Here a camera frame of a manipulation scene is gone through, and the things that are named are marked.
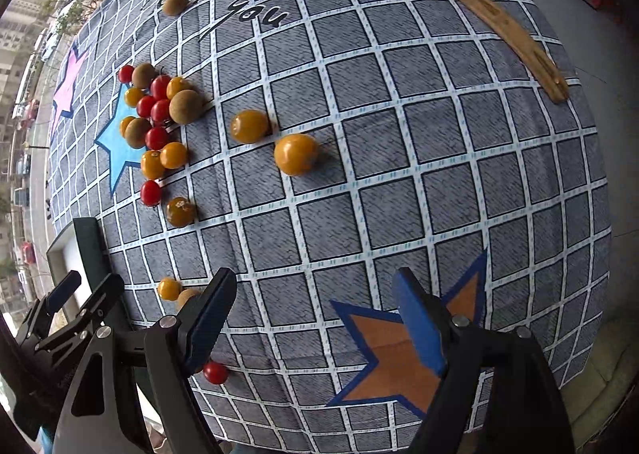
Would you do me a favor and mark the red tomato bottom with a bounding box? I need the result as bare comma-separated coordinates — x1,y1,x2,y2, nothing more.
202,361,228,385

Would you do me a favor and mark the dark yellow tomato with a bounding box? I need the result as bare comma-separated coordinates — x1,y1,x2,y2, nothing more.
165,196,197,228

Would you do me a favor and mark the white shallow box tray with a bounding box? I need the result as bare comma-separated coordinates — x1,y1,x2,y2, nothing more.
47,217,111,322

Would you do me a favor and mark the yellow tomato near edge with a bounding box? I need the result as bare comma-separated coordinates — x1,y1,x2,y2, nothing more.
157,278,182,301

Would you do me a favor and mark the brown longan near edge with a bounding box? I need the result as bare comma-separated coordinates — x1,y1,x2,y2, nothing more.
175,287,200,311

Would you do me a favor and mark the large brown longan centre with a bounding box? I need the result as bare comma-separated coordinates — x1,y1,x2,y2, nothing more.
169,89,205,125

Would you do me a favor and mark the red cherry tomato isolated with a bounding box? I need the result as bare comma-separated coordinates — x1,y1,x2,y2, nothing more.
117,64,134,84

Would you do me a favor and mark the grey checked star tablecloth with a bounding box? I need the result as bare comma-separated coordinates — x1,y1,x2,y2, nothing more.
49,0,611,453

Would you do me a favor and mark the brown longan isolated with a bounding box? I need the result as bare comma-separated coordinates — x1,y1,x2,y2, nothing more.
161,0,190,18

